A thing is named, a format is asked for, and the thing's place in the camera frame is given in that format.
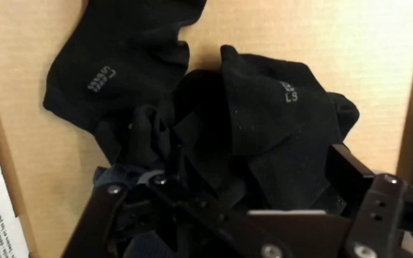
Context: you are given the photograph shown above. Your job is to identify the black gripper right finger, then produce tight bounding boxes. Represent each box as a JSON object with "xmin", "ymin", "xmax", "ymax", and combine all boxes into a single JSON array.
[{"xmin": 326, "ymin": 142, "xmax": 413, "ymax": 258}]

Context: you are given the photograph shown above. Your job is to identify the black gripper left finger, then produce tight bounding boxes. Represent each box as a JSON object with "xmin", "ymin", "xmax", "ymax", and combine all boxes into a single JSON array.
[{"xmin": 62, "ymin": 174, "xmax": 284, "ymax": 258}]

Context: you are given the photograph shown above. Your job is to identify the cardboard cover box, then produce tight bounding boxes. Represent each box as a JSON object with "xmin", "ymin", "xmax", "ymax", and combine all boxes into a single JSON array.
[{"xmin": 0, "ymin": 0, "xmax": 413, "ymax": 258}]

